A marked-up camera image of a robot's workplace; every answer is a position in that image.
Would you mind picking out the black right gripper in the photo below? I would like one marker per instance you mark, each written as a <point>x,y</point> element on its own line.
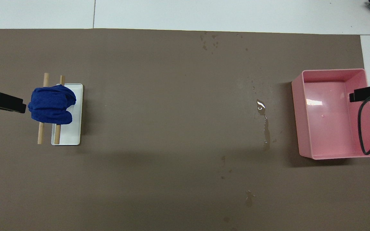
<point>369,93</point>

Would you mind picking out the blue towel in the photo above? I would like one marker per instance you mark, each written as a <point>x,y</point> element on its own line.
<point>51,104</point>

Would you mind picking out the water puddle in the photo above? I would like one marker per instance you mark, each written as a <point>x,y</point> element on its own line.
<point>266,136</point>

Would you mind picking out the pink plastic bin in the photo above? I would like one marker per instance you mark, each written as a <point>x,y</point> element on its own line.
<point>328,128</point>

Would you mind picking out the brown table mat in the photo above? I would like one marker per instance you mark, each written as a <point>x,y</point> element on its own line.
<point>172,128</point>

